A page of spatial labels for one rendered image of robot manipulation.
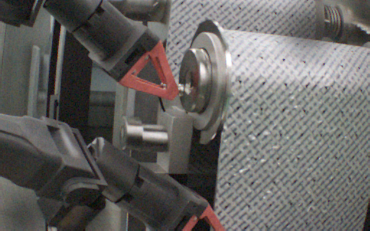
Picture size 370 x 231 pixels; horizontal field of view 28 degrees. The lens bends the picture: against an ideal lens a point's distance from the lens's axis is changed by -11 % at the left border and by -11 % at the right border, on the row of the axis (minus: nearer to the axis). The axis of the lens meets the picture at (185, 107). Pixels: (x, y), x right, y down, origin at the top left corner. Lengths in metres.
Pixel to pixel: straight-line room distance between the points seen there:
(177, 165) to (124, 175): 0.13
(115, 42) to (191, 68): 0.11
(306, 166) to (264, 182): 0.06
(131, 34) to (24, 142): 0.23
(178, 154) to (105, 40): 0.18
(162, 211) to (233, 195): 0.10
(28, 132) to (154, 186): 0.18
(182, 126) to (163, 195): 0.12
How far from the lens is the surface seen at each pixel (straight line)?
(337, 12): 1.30
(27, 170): 0.78
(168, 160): 0.99
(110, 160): 0.87
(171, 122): 0.98
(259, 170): 0.95
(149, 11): 1.17
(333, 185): 1.01
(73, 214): 0.90
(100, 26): 0.90
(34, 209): 1.57
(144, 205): 0.89
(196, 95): 0.93
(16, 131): 0.76
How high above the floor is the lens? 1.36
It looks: 9 degrees down
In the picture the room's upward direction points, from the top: 5 degrees clockwise
